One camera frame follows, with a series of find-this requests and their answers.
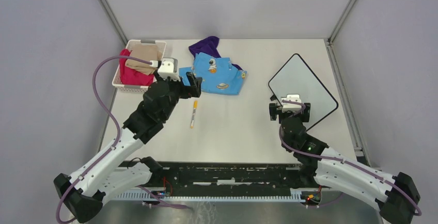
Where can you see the blue patterned cloth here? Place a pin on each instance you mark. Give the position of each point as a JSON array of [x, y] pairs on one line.
[[219, 75]]

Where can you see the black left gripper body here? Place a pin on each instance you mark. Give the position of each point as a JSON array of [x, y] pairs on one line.
[[180, 90]]

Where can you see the beige folded cloth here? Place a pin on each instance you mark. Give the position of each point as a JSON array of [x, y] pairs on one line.
[[143, 52]]

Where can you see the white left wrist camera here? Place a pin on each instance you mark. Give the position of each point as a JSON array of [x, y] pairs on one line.
[[168, 70]]

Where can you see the red cloth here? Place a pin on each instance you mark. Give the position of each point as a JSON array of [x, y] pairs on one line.
[[131, 77]]

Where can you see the white cable duct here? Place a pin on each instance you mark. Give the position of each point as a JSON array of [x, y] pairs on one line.
[[141, 195]]

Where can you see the black framed whiteboard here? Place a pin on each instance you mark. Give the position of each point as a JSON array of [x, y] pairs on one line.
[[297, 77]]

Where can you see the white plastic basket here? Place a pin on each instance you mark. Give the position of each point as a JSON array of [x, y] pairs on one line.
[[136, 88]]

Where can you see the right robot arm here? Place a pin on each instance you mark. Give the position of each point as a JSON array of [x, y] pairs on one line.
[[395, 197]]

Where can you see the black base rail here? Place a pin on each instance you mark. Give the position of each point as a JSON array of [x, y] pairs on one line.
[[188, 179]]

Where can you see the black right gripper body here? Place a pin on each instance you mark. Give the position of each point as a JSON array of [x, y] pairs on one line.
[[274, 110]]

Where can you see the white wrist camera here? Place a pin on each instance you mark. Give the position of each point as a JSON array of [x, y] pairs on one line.
[[291, 103], [168, 70]]

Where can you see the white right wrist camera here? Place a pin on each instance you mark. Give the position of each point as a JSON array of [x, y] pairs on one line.
[[291, 103]]

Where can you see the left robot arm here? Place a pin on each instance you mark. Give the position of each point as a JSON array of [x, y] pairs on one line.
[[86, 191]]

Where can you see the white marker pen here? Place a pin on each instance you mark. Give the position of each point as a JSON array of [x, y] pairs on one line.
[[193, 114]]

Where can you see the purple cloth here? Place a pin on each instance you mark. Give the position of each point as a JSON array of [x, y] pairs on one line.
[[209, 46]]

